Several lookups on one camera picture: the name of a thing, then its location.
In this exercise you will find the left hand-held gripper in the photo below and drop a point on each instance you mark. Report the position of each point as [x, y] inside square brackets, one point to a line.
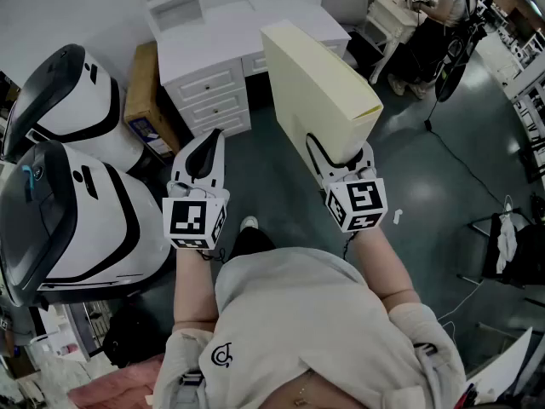
[187, 222]

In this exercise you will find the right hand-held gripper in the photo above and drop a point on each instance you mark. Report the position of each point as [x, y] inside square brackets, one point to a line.
[362, 200]

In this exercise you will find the cream yellow box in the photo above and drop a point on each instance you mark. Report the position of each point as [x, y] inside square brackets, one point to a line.
[315, 88]

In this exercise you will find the person's left forearm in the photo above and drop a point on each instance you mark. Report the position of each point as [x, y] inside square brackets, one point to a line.
[193, 288]

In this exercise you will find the person's right forearm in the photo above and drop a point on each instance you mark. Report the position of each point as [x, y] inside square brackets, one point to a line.
[383, 266]

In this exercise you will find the white desk with drawers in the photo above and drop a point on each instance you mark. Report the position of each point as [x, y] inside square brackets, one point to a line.
[238, 32]

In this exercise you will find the white paper scrap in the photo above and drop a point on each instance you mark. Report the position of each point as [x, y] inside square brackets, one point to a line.
[397, 216]

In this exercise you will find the white shoe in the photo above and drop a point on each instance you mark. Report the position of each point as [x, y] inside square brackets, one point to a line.
[249, 222]

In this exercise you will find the brown cardboard box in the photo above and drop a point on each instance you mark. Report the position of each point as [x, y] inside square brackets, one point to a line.
[147, 92]

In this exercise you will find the black trousers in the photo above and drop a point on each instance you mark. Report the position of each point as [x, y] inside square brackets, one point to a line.
[251, 245]

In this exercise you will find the white black robot teal mark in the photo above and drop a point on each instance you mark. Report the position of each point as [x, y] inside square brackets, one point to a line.
[98, 232]

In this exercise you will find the white and black robot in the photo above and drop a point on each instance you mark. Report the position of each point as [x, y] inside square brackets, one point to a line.
[81, 105]

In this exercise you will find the white ornate table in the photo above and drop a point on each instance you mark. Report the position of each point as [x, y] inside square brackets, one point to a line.
[391, 11]

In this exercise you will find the beige sweatshirt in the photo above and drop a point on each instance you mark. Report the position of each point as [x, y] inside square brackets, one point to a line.
[298, 313]

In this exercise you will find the white cloth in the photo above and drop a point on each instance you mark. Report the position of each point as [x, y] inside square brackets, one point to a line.
[506, 241]

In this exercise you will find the black bag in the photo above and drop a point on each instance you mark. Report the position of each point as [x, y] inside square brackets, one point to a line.
[132, 339]

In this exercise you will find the white shelving rack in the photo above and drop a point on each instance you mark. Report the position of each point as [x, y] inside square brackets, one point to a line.
[528, 88]

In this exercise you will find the black folding chair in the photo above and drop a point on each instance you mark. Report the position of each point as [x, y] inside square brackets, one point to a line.
[528, 249]

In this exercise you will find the pink blanket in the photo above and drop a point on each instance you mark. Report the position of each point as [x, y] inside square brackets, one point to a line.
[115, 386]

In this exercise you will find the white board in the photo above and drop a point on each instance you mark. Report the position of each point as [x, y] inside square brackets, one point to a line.
[502, 364]

